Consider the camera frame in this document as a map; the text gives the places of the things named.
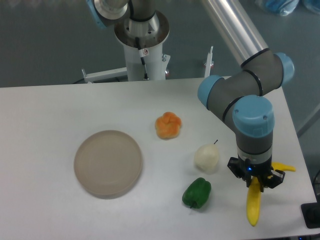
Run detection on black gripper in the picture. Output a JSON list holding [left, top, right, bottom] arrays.
[[227, 157, 286, 192]]

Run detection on yellow banana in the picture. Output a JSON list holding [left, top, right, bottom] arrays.
[[246, 162, 296, 227]]

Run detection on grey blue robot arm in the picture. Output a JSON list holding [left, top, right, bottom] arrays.
[[87, 0, 295, 191]]

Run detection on beige round plate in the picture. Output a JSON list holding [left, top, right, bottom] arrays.
[[73, 130, 143, 199]]

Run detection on white pear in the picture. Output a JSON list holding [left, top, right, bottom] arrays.
[[193, 140, 220, 174]]

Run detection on black device at edge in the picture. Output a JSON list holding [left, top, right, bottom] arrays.
[[300, 202, 320, 229]]

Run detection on green bell pepper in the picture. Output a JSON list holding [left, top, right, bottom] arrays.
[[182, 177, 212, 209]]

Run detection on orange knotted bread roll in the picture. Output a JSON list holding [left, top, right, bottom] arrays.
[[154, 112, 182, 140]]

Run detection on blue plastic bag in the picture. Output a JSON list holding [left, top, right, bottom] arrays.
[[302, 0, 320, 15], [254, 0, 300, 17]]

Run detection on white right support bracket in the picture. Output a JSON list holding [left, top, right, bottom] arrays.
[[204, 46, 214, 78]]

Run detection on white support bracket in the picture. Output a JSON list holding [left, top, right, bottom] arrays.
[[204, 46, 214, 78], [81, 67, 127, 83]]

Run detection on black cable on pedestal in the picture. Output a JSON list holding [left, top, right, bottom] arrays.
[[134, 36, 150, 81]]

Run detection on white left support bracket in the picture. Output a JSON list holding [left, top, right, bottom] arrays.
[[81, 67, 127, 83]]

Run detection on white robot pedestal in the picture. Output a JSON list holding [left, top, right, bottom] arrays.
[[114, 11, 170, 81]]

